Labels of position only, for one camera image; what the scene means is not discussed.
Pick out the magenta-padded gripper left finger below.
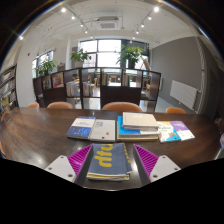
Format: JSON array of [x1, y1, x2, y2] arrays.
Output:
[[44, 144, 95, 187]]

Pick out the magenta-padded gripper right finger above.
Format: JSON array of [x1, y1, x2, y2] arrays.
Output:
[[133, 144, 182, 187]]

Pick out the blue towel with yellow letters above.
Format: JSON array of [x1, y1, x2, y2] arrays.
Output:
[[85, 142, 134, 182]]

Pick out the colourful white booklet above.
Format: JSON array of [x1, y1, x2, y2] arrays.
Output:
[[156, 120, 182, 144]]

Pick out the grey-white hardcover book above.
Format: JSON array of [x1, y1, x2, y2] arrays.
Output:
[[122, 111, 160, 132]]

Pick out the large blue-covered book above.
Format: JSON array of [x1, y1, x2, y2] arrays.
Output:
[[116, 115, 161, 143]]

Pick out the orange chair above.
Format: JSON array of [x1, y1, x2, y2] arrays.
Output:
[[46, 101, 74, 110], [101, 101, 143, 113], [27, 101, 40, 109], [165, 106, 187, 115]]

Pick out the dark open shelf unit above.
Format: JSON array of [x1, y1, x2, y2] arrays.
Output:
[[32, 67, 162, 113]]

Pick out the potted green plant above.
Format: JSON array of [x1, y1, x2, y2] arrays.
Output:
[[35, 59, 58, 77], [116, 44, 145, 69], [70, 48, 92, 69]]

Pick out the ceiling air conditioner unit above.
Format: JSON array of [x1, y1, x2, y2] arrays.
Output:
[[96, 16, 120, 31]]

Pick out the ceiling spot lights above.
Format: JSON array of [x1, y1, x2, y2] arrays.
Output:
[[59, 4, 161, 36]]

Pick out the white wall radiator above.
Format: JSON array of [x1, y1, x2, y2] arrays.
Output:
[[169, 79, 199, 111]]

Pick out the tall wall bookcase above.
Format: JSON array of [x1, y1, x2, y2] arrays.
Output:
[[0, 63, 19, 116]]

